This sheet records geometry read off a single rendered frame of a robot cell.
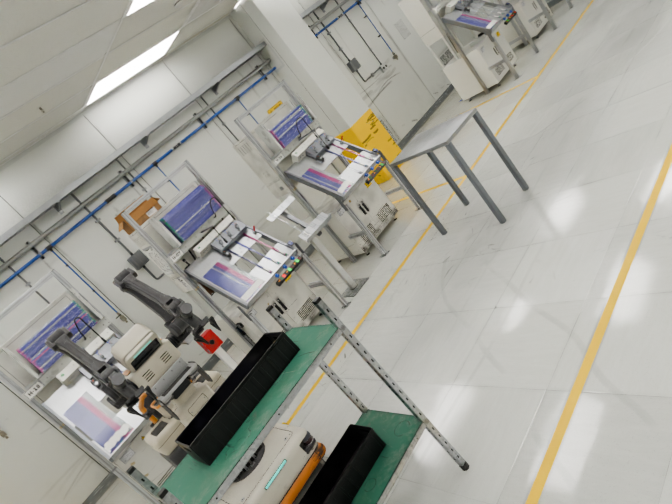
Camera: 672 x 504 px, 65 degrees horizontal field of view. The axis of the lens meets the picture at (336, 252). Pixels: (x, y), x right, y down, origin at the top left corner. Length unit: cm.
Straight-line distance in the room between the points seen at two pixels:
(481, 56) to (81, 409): 634
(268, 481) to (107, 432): 140
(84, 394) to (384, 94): 624
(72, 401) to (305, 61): 492
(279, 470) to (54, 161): 420
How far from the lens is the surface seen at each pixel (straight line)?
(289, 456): 326
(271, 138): 537
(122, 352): 291
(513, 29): 927
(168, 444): 332
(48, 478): 607
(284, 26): 738
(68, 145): 634
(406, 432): 249
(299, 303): 496
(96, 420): 424
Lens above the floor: 179
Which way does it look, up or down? 16 degrees down
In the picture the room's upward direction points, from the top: 40 degrees counter-clockwise
